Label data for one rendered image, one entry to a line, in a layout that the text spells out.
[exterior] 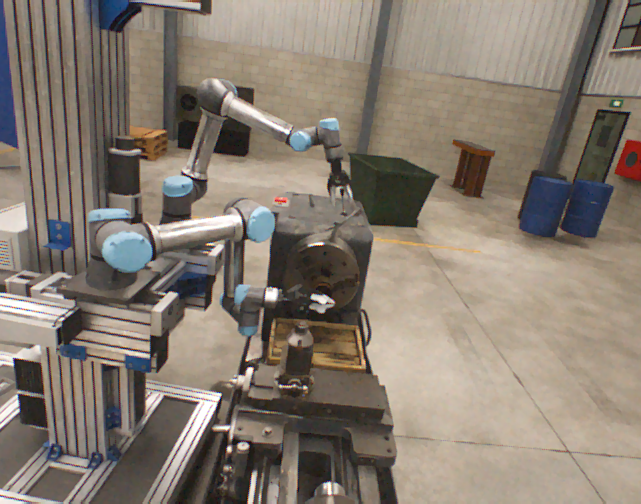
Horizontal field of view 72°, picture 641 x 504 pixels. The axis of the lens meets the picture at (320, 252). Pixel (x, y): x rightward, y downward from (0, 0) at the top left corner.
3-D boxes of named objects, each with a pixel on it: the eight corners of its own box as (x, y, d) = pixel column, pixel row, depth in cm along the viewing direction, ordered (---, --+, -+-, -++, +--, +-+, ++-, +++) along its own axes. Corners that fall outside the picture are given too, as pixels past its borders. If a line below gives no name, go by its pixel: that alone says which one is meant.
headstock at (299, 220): (271, 253, 261) (278, 188, 247) (351, 263, 263) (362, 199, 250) (259, 300, 205) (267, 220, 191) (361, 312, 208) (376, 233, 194)
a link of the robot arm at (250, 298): (236, 300, 168) (238, 279, 165) (265, 303, 169) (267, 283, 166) (232, 310, 161) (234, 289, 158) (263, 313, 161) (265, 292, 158)
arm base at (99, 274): (74, 284, 136) (72, 254, 132) (102, 266, 150) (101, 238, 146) (121, 293, 135) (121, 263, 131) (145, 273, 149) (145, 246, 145)
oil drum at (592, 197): (552, 225, 807) (568, 177, 776) (583, 228, 811) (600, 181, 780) (570, 235, 751) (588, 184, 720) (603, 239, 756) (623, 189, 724)
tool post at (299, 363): (286, 359, 139) (289, 331, 135) (309, 361, 139) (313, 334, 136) (284, 373, 132) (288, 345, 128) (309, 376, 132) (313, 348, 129)
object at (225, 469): (229, 437, 157) (233, 383, 149) (257, 440, 157) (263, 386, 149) (212, 504, 132) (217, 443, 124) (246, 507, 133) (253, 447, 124)
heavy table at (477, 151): (442, 180, 1098) (452, 139, 1062) (460, 182, 1101) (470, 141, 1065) (464, 195, 948) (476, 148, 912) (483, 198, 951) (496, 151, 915)
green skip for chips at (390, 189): (340, 203, 744) (348, 152, 714) (392, 207, 768) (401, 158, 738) (366, 230, 623) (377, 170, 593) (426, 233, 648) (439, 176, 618)
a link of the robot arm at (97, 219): (125, 241, 147) (124, 202, 142) (138, 256, 137) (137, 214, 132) (85, 245, 139) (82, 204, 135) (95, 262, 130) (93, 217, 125)
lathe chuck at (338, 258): (278, 293, 197) (294, 228, 186) (346, 309, 200) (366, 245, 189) (276, 303, 188) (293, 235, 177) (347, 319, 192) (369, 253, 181)
